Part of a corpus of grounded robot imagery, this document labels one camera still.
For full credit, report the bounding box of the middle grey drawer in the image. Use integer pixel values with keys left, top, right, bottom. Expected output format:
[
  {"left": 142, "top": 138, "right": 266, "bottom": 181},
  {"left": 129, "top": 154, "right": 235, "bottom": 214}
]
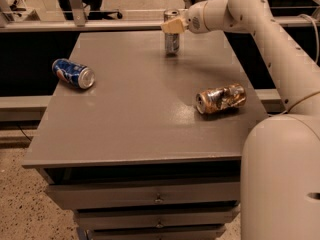
[{"left": 75, "top": 206, "right": 239, "bottom": 230}]

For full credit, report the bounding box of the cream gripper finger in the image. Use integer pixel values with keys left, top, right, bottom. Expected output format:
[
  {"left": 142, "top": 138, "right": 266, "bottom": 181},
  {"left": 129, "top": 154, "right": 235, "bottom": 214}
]
[{"left": 161, "top": 17, "right": 188, "bottom": 34}]

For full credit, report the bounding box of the grey drawer cabinet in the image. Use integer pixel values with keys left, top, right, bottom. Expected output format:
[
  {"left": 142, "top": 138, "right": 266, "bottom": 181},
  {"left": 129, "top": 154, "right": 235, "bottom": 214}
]
[{"left": 21, "top": 28, "right": 270, "bottom": 240}]

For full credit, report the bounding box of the silver redbull can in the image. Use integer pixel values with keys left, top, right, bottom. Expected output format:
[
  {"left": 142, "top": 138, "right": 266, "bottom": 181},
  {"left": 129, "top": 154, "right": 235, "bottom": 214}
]
[{"left": 164, "top": 9, "right": 180, "bottom": 56}]

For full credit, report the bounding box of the grey metal railing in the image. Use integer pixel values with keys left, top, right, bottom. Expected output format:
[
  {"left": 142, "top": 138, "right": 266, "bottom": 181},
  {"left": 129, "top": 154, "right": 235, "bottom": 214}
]
[{"left": 0, "top": 0, "right": 320, "bottom": 34}]

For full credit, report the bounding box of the top grey drawer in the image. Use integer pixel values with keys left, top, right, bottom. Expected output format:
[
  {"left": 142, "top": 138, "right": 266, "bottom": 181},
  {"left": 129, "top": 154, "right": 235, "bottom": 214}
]
[{"left": 47, "top": 182, "right": 240, "bottom": 210}]

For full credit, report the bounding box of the grey drawer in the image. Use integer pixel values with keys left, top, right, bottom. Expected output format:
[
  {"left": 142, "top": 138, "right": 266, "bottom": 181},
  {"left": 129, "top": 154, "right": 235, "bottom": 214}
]
[
  {"left": 91, "top": 225, "right": 225, "bottom": 240},
  {"left": 47, "top": 182, "right": 240, "bottom": 210},
  {"left": 75, "top": 206, "right": 239, "bottom": 230}
]

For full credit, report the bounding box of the blue pepsi can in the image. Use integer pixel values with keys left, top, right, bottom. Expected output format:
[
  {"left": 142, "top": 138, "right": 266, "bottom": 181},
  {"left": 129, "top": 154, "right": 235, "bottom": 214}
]
[{"left": 52, "top": 58, "right": 95, "bottom": 89}]

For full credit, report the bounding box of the bottom grey drawer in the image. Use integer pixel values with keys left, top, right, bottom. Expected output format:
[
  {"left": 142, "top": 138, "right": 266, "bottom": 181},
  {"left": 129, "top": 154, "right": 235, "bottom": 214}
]
[{"left": 91, "top": 225, "right": 225, "bottom": 240}]

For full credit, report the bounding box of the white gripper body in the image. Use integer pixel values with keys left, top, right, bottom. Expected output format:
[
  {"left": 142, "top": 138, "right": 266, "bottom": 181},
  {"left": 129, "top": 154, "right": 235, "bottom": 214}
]
[{"left": 185, "top": 1, "right": 208, "bottom": 33}]

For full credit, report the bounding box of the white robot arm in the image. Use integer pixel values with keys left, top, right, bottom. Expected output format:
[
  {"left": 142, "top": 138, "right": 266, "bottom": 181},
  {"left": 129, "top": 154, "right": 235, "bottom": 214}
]
[{"left": 161, "top": 0, "right": 320, "bottom": 240}]

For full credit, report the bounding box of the orange crushed can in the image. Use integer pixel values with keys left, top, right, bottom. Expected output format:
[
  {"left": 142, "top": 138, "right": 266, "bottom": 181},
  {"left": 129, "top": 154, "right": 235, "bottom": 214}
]
[{"left": 196, "top": 84, "right": 247, "bottom": 114}]

